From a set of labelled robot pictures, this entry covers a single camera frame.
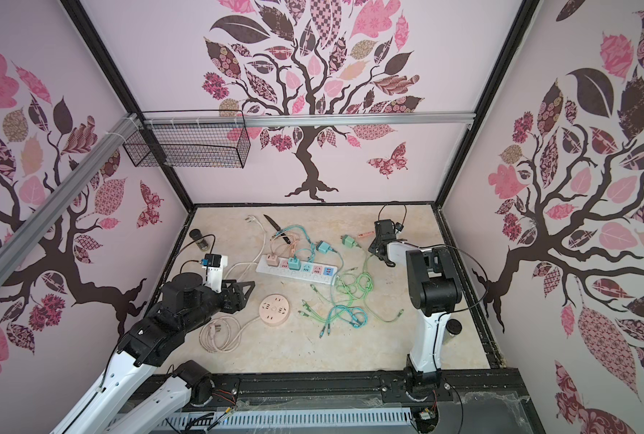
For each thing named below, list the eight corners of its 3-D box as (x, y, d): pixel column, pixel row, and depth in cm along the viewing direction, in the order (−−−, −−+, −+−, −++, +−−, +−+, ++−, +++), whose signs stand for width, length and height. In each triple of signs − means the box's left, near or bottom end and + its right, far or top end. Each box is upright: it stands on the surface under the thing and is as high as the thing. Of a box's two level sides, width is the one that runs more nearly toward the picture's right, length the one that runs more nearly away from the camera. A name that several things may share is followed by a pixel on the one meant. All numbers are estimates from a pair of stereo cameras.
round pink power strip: (259, 325, 88) (257, 321, 85) (263, 298, 94) (261, 294, 91) (287, 325, 88) (286, 321, 85) (290, 298, 94) (289, 294, 91)
